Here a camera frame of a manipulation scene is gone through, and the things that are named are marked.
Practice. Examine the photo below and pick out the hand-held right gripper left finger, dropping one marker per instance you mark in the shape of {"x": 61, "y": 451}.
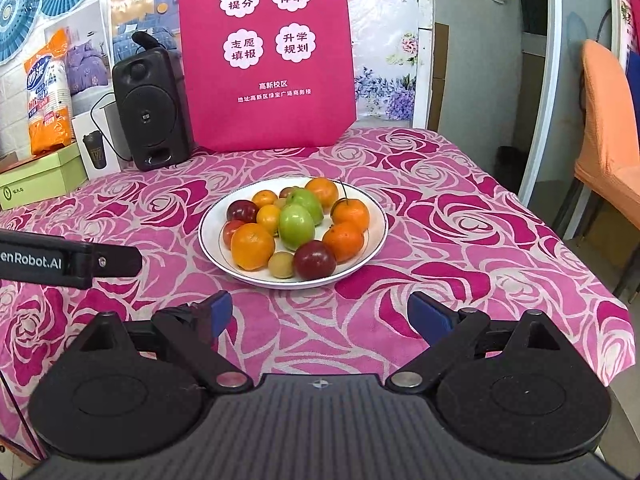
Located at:
{"x": 220, "y": 312}

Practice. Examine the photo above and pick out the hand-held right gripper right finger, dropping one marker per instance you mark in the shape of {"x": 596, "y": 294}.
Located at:
{"x": 427, "y": 315}

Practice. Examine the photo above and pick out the small tan longan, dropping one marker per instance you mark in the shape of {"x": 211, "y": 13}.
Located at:
{"x": 280, "y": 265}

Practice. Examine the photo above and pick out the red tomato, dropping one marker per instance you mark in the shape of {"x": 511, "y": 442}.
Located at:
{"x": 230, "y": 232}

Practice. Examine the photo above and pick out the white plate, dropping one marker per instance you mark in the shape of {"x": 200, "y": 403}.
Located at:
{"x": 374, "y": 230}

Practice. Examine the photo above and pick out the dark red plum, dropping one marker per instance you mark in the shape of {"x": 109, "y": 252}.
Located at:
{"x": 242, "y": 210}
{"x": 314, "y": 260}

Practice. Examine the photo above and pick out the small yellow orange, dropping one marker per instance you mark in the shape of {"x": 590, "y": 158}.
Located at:
{"x": 264, "y": 198}
{"x": 269, "y": 218}

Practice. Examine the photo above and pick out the tangerine with stem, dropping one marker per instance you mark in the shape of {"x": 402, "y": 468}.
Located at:
{"x": 350, "y": 215}

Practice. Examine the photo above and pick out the small red green apple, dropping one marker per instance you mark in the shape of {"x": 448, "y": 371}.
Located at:
{"x": 286, "y": 192}

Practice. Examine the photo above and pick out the pink rose tablecloth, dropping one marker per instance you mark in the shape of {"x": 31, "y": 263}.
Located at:
{"x": 450, "y": 260}

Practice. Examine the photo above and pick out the green shoebox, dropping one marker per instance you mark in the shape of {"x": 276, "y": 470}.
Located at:
{"x": 45, "y": 180}

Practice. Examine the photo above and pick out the orange paper cup packet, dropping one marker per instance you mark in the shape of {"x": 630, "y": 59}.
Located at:
{"x": 47, "y": 130}

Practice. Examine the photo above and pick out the white box with cup print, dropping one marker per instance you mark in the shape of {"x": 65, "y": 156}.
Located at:
{"x": 80, "y": 125}

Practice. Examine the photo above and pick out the black speaker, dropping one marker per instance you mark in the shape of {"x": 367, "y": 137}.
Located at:
{"x": 150, "y": 110}

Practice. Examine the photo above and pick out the magenta tote bag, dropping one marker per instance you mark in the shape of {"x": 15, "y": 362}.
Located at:
{"x": 270, "y": 120}

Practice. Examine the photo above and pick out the purple bedding poster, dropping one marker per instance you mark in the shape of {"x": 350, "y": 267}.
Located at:
{"x": 85, "y": 60}

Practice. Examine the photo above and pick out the black microphone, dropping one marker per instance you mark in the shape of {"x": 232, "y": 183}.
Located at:
{"x": 145, "y": 41}

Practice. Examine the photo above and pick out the orange chair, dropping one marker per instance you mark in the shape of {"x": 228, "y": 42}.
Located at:
{"x": 605, "y": 135}

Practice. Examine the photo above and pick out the blue bedding poster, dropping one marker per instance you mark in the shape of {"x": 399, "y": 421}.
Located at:
{"x": 140, "y": 15}

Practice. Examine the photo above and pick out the floral wall poster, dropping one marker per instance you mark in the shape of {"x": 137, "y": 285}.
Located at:
{"x": 385, "y": 60}

